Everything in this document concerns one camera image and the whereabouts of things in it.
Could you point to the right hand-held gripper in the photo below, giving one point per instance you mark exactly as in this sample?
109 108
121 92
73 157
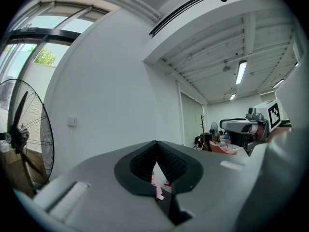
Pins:
271 115

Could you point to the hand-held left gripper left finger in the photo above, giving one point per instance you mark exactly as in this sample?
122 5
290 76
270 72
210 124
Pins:
96 190

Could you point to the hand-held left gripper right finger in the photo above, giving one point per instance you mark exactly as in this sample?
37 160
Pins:
217 182

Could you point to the person's right hand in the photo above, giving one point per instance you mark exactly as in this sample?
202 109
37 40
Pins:
259 132

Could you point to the small black standing fan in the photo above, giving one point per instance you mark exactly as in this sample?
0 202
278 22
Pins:
214 129

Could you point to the pink chair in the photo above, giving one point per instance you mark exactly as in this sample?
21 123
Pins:
217 147

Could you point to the ceiling tube light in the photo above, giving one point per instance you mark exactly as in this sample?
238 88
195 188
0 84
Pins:
241 71
232 96
278 83

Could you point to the wooden coat rack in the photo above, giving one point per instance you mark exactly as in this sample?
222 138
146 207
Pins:
202 129

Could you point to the white roller blind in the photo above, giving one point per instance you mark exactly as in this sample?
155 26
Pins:
193 120

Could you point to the pink detergent pouch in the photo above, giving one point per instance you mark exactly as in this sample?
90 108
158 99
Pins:
158 190

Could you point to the large black floor fan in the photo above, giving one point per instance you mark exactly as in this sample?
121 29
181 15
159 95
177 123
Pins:
18 134

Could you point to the black linear air vent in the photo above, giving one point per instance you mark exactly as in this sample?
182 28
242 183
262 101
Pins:
178 11

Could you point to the white wall switch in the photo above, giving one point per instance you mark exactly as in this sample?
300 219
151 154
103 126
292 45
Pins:
72 121

